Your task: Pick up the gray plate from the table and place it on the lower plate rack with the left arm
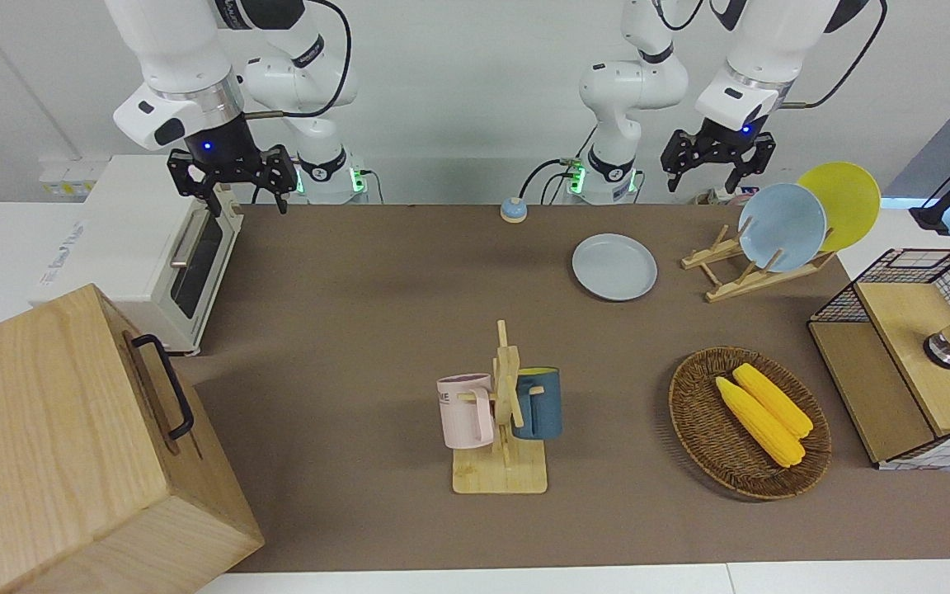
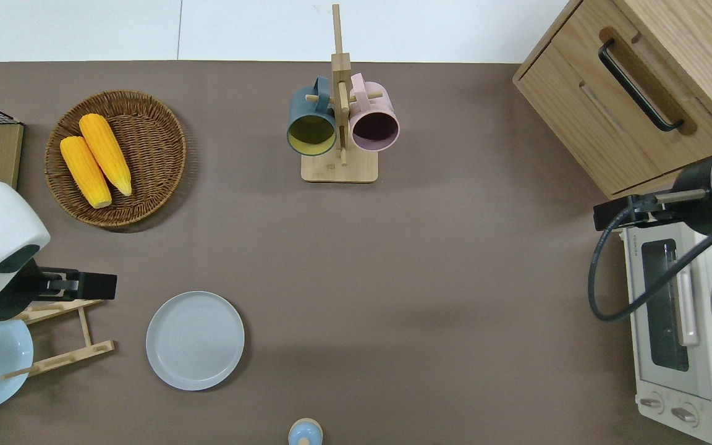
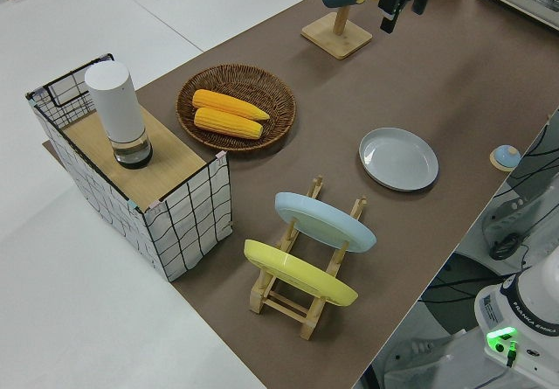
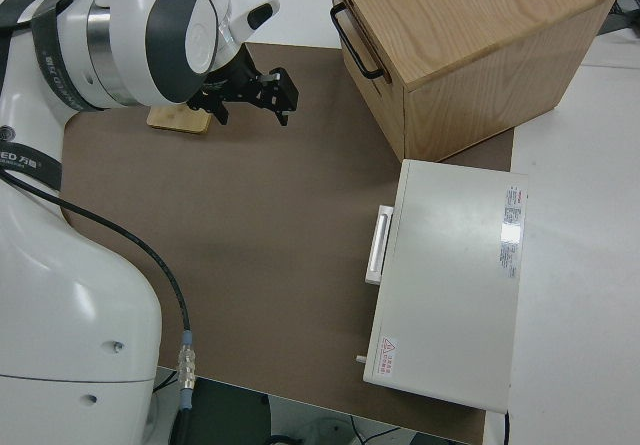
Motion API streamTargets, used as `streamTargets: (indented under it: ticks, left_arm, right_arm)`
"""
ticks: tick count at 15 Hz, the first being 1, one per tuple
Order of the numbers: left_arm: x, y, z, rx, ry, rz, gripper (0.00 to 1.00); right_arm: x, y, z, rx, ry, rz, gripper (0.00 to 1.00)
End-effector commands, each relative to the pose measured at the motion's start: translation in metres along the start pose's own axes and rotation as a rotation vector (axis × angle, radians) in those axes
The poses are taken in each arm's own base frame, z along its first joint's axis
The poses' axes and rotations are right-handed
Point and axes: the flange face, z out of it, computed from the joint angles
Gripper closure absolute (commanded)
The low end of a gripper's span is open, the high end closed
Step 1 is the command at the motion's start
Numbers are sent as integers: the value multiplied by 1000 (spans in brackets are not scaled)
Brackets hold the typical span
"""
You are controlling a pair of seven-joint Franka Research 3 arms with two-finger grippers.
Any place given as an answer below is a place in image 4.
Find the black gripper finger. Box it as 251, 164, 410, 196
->
188, 94, 231, 127
269, 67, 301, 127

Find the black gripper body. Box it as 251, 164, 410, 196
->
188, 47, 275, 109

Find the wooden mug rack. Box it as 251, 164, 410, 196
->
146, 104, 211, 137

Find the brown table mat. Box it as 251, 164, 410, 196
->
58, 42, 516, 445

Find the wooden drawer cabinet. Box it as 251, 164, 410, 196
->
324, 0, 619, 164

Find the white toaster oven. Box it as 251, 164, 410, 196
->
353, 158, 530, 413

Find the black cabinet drawer handle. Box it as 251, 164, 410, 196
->
329, 3, 386, 80

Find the black cable with metal connector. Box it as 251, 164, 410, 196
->
0, 169, 197, 445

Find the silver oven door handle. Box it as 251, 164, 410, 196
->
363, 204, 396, 286

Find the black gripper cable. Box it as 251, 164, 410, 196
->
0, 0, 87, 97

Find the black wire rack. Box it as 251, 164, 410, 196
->
602, 0, 640, 36

